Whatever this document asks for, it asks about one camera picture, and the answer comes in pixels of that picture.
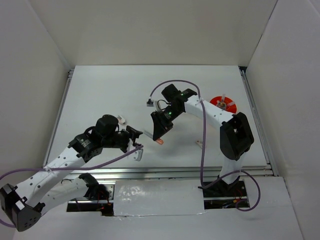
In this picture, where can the orange round divided container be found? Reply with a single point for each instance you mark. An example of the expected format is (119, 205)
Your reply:
(231, 109)

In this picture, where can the white cover plate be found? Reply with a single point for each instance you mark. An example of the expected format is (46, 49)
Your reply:
(144, 198)

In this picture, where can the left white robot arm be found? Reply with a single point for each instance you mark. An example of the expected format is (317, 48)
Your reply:
(66, 178)

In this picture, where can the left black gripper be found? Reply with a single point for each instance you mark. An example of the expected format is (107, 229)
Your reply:
(132, 134)

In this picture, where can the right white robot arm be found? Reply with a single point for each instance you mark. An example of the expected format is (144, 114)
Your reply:
(235, 134)

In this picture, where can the blue gel pen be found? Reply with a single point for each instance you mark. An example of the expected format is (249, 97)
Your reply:
(230, 103)

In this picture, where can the pink glue bottle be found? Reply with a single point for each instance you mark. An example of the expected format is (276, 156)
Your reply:
(221, 105)

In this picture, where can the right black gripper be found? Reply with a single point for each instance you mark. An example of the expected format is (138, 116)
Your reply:
(160, 125)

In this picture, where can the small white red box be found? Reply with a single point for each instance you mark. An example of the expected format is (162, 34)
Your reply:
(199, 143)

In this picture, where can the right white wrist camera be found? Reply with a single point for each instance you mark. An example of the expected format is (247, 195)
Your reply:
(153, 103)

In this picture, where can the pink white mini stapler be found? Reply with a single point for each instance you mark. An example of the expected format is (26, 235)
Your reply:
(121, 120)

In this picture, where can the aluminium frame rail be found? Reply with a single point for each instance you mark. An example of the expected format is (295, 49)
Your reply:
(123, 90)

